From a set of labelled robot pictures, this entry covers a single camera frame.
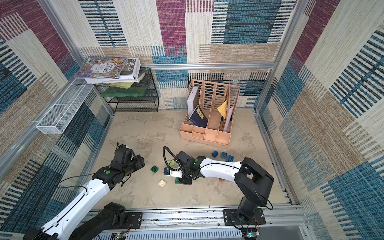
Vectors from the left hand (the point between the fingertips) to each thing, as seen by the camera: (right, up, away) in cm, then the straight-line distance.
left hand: (140, 160), depth 83 cm
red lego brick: (+44, -11, +3) cm, 46 cm away
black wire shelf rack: (-4, +37, +13) cm, 40 cm away
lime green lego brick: (+19, +1, -10) cm, 21 cm away
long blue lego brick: (+51, -1, +9) cm, 52 cm away
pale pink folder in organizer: (+49, +25, +2) cm, 55 cm away
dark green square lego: (+6, -7, +6) cm, 11 cm away
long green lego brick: (+20, -12, +1) cm, 23 cm away
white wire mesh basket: (-35, +23, -11) cm, 43 cm away
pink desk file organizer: (+43, +30, +45) cm, 69 cm away
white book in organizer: (+28, +35, +15) cm, 47 cm away
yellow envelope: (+46, +28, +4) cm, 54 cm away
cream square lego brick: (+11, -13, +2) cm, 18 cm away
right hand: (+21, -9, +2) cm, 23 cm away
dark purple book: (+32, +24, +19) cm, 45 cm away
